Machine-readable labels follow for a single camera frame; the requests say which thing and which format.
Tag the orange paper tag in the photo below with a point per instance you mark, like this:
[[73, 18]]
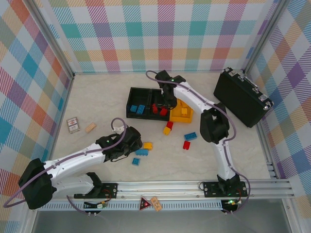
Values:
[[156, 204]]

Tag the aluminium frame post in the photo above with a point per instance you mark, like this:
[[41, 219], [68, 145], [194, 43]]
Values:
[[52, 36], [266, 36]]

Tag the left power connector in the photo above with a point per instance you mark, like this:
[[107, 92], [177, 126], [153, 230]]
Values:
[[102, 205]]

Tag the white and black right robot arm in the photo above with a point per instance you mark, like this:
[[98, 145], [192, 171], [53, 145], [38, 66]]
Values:
[[189, 94]]

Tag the right power connector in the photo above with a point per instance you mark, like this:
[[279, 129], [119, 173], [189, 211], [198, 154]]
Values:
[[232, 202]]

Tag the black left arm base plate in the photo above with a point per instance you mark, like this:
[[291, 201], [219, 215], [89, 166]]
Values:
[[110, 190]]

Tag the grey metal front panel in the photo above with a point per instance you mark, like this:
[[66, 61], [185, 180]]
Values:
[[158, 222]]

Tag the playing card box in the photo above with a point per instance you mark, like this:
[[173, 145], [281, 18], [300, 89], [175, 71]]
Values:
[[73, 125]]

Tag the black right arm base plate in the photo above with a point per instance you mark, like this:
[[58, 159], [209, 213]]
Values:
[[211, 189]]

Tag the power connector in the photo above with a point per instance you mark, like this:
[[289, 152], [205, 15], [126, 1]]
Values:
[[232, 202], [102, 205]]

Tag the yellow plastic bin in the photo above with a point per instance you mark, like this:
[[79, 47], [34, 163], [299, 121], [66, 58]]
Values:
[[179, 117]]

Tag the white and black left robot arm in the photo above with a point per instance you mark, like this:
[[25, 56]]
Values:
[[73, 160]]

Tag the small wooden block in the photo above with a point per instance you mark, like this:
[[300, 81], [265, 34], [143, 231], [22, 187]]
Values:
[[90, 127]]

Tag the yellow lego brick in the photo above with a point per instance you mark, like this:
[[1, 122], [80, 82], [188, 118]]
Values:
[[166, 130], [184, 111], [148, 145]]

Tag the red triangle sticker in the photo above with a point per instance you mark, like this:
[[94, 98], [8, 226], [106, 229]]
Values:
[[145, 204]]

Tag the aluminium side rail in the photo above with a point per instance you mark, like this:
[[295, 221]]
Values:
[[268, 155]]

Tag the black briefcase with metal latches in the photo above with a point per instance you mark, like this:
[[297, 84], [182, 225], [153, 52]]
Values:
[[240, 99]]

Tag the long blue lego brick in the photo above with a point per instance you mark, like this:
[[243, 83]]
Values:
[[190, 136], [141, 152]]

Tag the aluminium mounting rail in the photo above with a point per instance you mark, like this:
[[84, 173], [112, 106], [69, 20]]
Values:
[[165, 188]]

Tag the black plastic bin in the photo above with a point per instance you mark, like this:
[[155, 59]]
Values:
[[155, 97], [138, 95]]

